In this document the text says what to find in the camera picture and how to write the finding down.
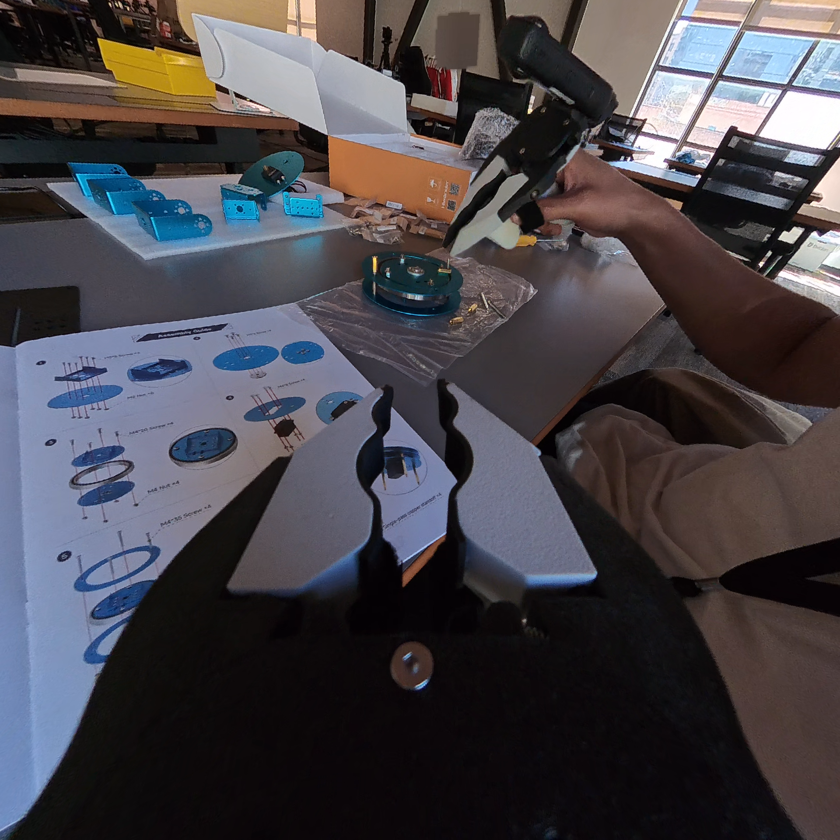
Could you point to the blue perforated U bracket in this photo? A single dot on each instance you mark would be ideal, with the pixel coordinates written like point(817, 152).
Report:
point(303, 207)

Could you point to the wooden desk by window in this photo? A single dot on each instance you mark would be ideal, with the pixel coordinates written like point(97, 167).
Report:
point(656, 172)

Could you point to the person's right hand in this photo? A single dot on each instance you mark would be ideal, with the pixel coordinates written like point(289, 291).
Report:
point(590, 197)

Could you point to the bubble wrap bundle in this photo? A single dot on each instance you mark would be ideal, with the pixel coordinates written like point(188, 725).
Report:
point(489, 131)

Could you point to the blue round rotating base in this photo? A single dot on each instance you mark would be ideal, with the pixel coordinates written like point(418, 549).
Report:
point(420, 282)

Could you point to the yellow plastic bins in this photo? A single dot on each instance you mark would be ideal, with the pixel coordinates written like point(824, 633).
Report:
point(157, 69)

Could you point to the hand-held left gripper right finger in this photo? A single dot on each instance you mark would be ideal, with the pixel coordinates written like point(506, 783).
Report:
point(518, 518)

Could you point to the long wooden table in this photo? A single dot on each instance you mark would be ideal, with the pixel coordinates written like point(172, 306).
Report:
point(131, 108)

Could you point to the teal round plate with servo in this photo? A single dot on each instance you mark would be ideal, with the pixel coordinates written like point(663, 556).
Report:
point(289, 164)

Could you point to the large blue U bracket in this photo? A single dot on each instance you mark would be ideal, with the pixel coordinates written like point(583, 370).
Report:
point(170, 220)
point(98, 177)
point(124, 197)

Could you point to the pile of small hardware bags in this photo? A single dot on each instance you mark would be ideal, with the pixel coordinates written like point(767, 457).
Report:
point(394, 220)

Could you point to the white foam sheet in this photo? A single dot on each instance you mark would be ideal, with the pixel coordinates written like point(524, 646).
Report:
point(197, 246)

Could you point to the clear plastic bag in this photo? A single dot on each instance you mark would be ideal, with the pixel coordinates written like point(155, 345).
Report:
point(394, 348)

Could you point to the orange cardboard box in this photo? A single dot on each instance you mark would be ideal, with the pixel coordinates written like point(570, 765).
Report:
point(394, 164)

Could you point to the dark teal bracket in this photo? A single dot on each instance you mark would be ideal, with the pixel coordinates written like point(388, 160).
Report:
point(246, 192)

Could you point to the white assembly guide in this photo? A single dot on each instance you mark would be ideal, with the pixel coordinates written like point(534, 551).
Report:
point(164, 420)

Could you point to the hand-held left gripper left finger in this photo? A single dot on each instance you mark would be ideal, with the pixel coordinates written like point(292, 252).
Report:
point(315, 518)

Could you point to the black padded office chair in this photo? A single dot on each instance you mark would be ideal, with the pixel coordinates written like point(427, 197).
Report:
point(485, 98)

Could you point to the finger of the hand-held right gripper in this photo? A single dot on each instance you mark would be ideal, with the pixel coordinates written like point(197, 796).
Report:
point(499, 216)
point(469, 207)

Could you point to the person's right forearm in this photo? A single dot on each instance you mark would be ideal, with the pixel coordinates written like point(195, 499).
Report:
point(722, 302)

